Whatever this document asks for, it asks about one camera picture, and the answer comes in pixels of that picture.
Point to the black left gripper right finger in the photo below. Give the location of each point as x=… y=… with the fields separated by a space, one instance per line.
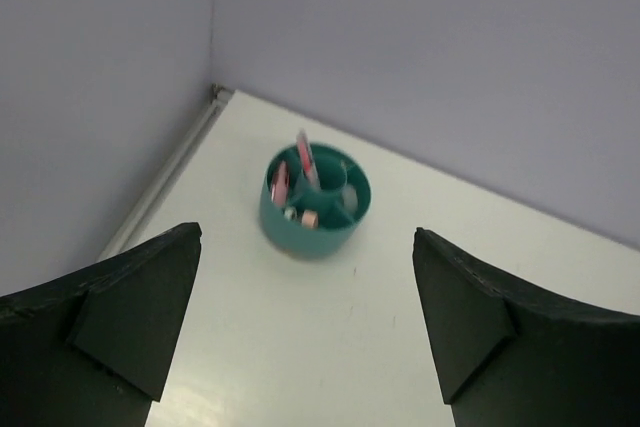
x=510 y=353

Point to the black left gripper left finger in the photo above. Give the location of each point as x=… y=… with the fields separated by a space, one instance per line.
x=94 y=347

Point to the pink capped highlighter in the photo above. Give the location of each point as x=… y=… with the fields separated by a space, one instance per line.
x=280 y=184

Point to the red pink pen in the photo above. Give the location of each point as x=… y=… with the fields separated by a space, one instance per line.
x=307 y=160

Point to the teal round compartment organizer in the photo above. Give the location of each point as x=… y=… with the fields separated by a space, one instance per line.
x=341 y=204

